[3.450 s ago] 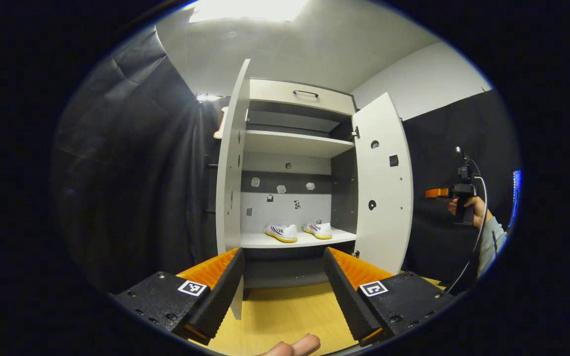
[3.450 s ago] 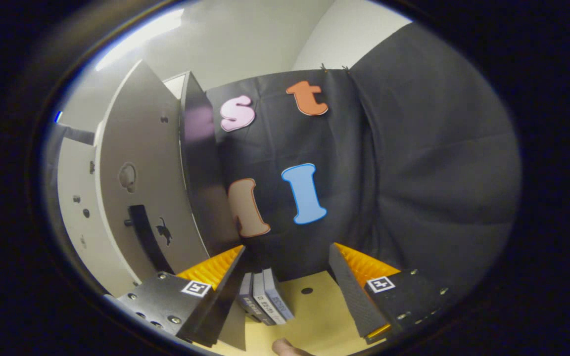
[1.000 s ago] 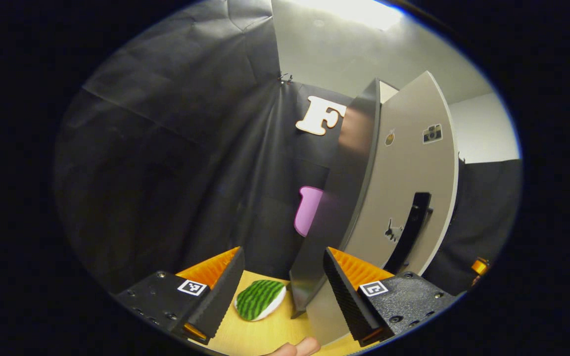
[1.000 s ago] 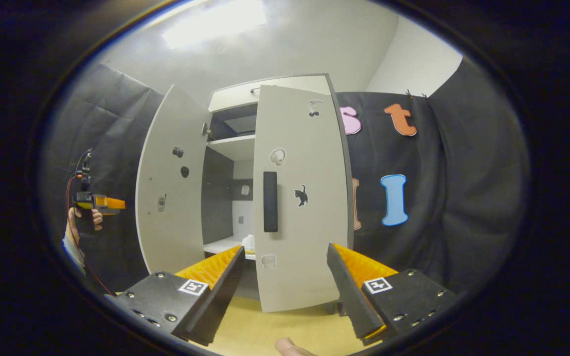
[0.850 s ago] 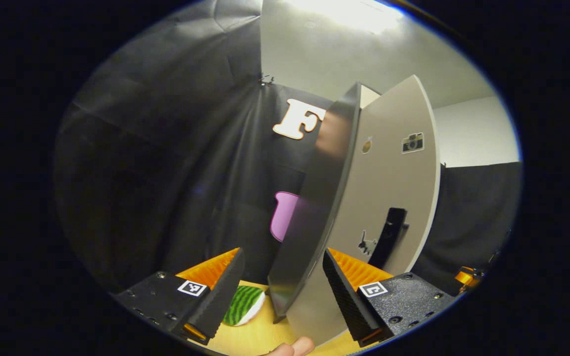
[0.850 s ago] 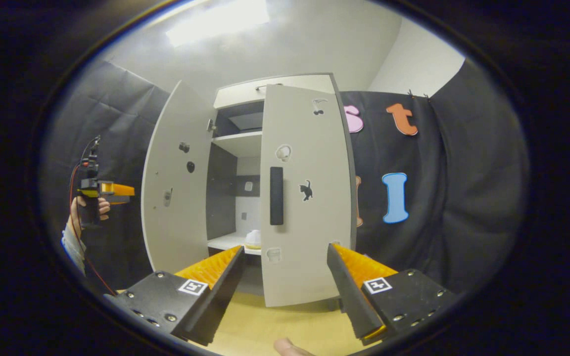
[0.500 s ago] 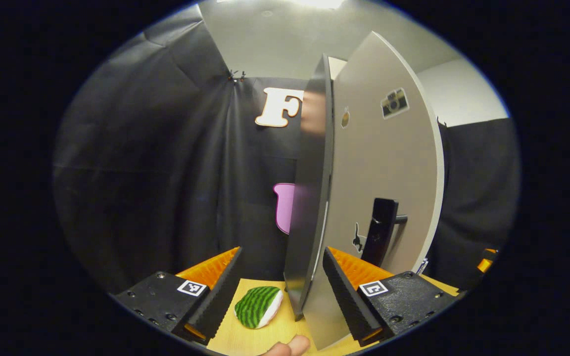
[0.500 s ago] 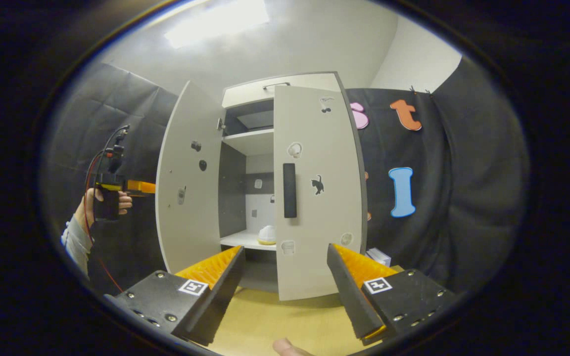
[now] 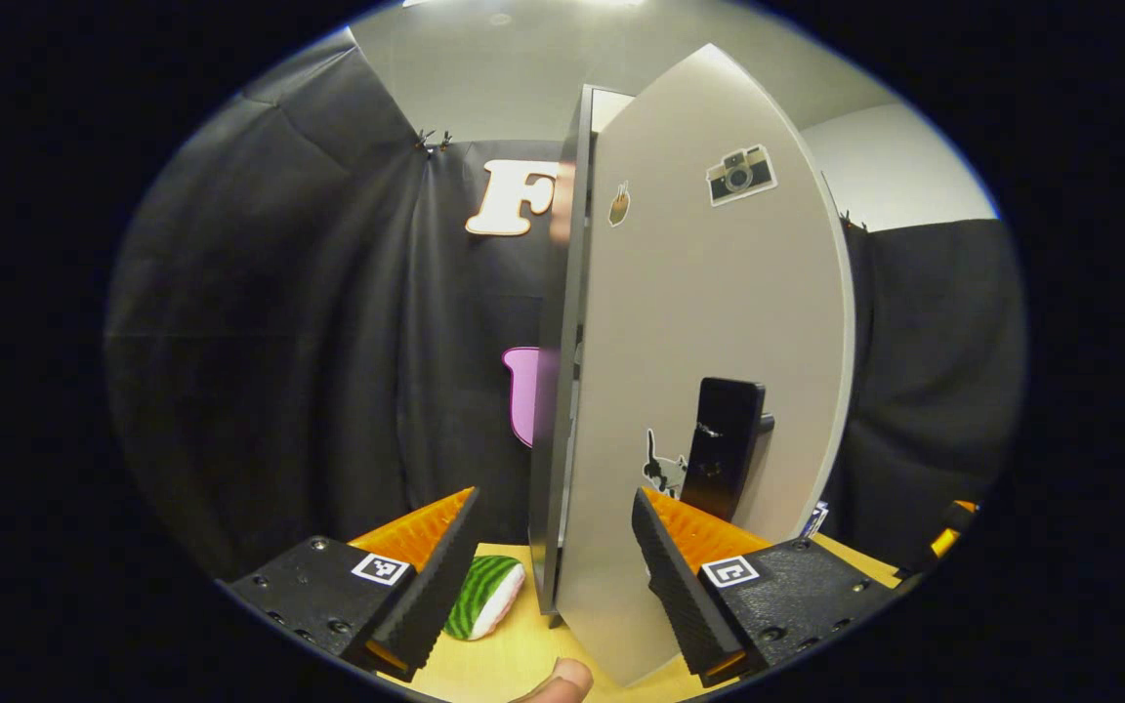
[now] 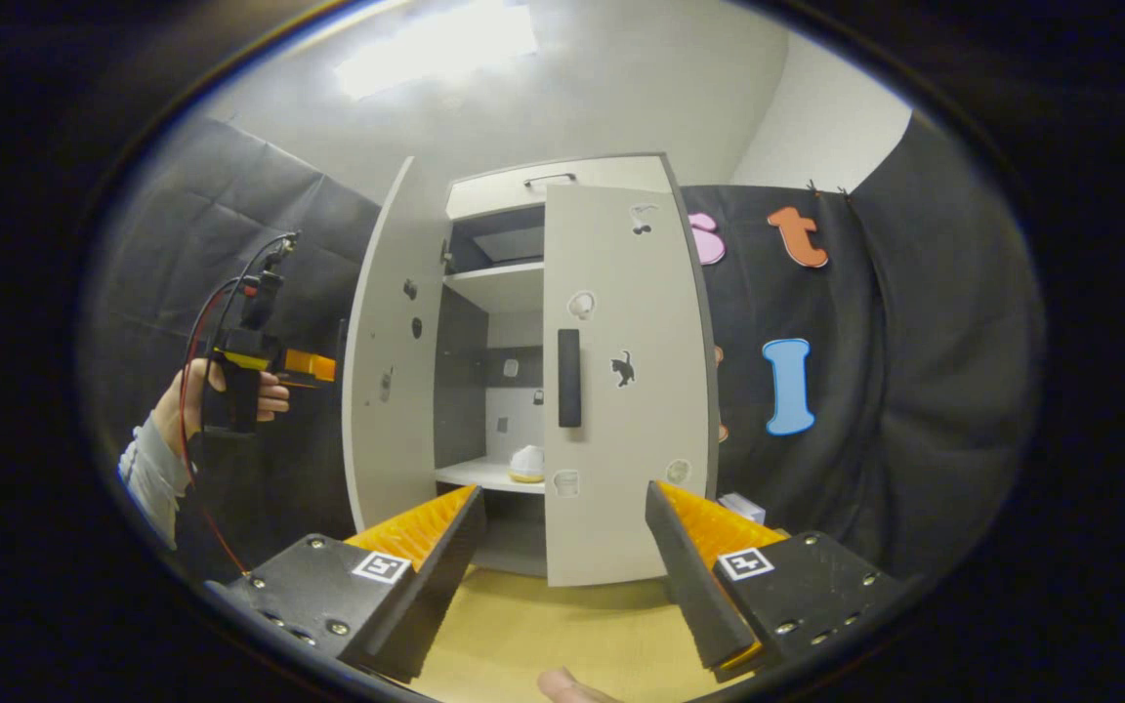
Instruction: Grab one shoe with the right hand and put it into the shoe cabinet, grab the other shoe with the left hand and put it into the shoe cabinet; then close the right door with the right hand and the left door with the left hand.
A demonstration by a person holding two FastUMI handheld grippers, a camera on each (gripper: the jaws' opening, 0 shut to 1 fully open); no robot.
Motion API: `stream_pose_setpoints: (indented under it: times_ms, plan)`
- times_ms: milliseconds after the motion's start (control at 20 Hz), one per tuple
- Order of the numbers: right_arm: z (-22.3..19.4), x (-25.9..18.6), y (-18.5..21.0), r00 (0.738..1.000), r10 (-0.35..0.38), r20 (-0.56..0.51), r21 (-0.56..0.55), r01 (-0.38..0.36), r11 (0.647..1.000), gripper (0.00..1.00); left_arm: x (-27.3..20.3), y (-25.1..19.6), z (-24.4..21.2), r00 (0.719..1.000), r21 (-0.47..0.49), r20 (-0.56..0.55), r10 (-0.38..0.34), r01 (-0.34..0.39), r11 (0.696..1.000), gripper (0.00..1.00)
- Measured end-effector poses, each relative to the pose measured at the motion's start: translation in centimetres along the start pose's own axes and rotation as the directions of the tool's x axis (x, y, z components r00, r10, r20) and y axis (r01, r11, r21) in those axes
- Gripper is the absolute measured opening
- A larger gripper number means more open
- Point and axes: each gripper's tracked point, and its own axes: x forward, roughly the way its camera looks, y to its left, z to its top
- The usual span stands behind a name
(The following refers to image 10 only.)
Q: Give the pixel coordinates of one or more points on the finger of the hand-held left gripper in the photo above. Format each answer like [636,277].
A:
[313,366]

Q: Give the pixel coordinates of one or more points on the white cabinet door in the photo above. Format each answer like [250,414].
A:
[641,439]
[392,293]

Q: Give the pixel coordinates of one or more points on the small blue white box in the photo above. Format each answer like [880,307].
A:
[743,508]

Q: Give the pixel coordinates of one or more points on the white cabinet drawer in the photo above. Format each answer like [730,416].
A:
[611,176]

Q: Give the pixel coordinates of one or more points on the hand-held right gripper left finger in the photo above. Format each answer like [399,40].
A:
[440,576]

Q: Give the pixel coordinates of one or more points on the white striped shoe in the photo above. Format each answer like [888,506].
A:
[526,464]

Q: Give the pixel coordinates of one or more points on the ceiling light panel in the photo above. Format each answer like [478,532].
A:
[436,44]

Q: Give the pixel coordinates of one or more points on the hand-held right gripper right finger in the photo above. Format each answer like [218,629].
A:
[694,576]

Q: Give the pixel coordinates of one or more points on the white shoe cabinet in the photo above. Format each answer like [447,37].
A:
[494,288]

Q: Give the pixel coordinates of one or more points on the black backdrop cloth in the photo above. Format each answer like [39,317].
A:
[914,391]

